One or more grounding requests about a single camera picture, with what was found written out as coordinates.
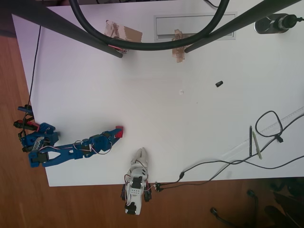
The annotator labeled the red cube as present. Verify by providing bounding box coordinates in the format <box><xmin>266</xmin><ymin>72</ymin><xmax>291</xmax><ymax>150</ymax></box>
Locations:
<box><xmin>114</xmin><ymin>125</ymin><xmax>125</xmax><ymax>138</ymax></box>

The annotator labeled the black and red clamp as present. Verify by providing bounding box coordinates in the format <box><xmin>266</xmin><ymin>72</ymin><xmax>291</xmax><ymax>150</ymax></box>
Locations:
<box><xmin>13</xmin><ymin>120</ymin><xmax>39</xmax><ymax>132</ymax></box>

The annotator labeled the blue clamp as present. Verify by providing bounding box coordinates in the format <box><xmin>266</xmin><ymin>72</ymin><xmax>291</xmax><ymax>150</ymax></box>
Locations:
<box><xmin>17</xmin><ymin>104</ymin><xmax>33</xmax><ymax>113</ymax></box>

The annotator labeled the small red object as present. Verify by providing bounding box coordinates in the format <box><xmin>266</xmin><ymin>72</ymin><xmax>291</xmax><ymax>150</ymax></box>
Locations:
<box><xmin>108</xmin><ymin>44</ymin><xmax>129</xmax><ymax>55</ymax></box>

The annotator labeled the cardboard piece with tape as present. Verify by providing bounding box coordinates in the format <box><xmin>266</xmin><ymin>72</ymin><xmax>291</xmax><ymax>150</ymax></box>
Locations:
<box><xmin>104</xmin><ymin>19</ymin><xmax>143</xmax><ymax>43</ymax></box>

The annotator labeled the brown tape piece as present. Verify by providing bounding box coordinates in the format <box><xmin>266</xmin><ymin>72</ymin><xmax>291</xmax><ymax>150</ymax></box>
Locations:
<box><xmin>171</xmin><ymin>29</ymin><xmax>190</xmax><ymax>63</ymax></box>

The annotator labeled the black pen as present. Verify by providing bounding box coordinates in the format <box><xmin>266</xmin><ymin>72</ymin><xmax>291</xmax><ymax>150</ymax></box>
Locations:
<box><xmin>248</xmin><ymin>125</ymin><xmax>253</xmax><ymax>157</ymax></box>

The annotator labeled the green pen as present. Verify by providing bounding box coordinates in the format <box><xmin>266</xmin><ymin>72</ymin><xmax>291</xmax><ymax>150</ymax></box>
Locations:
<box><xmin>252</xmin><ymin>131</ymin><xmax>263</xmax><ymax>160</ymax></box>

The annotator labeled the black tripod leg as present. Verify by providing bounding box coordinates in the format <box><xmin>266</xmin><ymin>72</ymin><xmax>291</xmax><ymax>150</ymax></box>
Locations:
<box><xmin>0</xmin><ymin>0</ymin><xmax>124</xmax><ymax>58</ymax></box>
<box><xmin>184</xmin><ymin>0</ymin><xmax>304</xmax><ymax>54</ymax></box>

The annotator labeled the transparent ruler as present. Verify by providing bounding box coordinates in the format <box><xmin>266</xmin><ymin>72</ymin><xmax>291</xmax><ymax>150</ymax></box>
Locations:
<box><xmin>220</xmin><ymin>107</ymin><xmax>304</xmax><ymax>161</ymax></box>

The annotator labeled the thin black cable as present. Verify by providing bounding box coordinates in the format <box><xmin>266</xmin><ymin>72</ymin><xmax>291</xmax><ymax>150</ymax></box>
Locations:
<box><xmin>22</xmin><ymin>25</ymin><xmax>42</xmax><ymax>124</ymax></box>
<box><xmin>154</xmin><ymin>155</ymin><xmax>304</xmax><ymax>190</ymax></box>

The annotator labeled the thick black hose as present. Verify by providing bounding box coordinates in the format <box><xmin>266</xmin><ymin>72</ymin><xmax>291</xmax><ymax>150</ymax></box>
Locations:
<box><xmin>68</xmin><ymin>0</ymin><xmax>230</xmax><ymax>51</ymax></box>

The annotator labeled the black cable with loop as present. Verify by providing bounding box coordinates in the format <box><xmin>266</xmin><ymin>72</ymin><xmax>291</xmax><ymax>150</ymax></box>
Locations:
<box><xmin>159</xmin><ymin>110</ymin><xmax>304</xmax><ymax>192</ymax></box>

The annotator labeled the grey desk cable tray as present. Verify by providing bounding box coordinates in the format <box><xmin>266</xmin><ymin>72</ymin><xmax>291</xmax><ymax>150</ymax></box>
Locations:
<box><xmin>153</xmin><ymin>11</ymin><xmax>238</xmax><ymax>43</ymax></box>

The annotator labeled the black desk mount device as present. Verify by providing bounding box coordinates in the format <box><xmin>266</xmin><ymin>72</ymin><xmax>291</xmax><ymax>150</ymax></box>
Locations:
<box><xmin>254</xmin><ymin>13</ymin><xmax>304</xmax><ymax>35</ymax></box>

